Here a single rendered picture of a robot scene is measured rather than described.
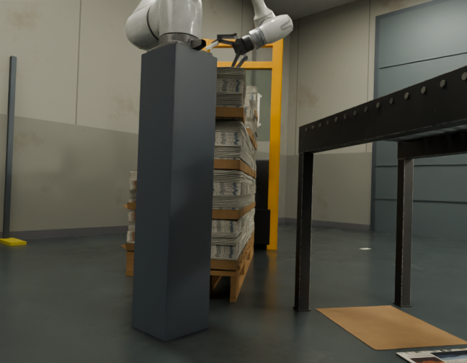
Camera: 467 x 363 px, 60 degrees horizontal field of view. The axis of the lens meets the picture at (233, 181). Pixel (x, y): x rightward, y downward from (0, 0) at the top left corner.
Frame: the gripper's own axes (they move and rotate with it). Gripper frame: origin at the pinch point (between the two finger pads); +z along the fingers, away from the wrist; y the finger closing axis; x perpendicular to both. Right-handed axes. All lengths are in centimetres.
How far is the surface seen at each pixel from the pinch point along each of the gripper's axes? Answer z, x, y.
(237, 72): -7.3, -12.9, 14.7
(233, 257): 30, -9, 90
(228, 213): 24, -9, 70
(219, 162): 18, -10, 48
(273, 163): -11, 159, 47
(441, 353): -25, -55, 140
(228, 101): 1.9, -13.7, 25.3
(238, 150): 7.5, -10.0, 46.6
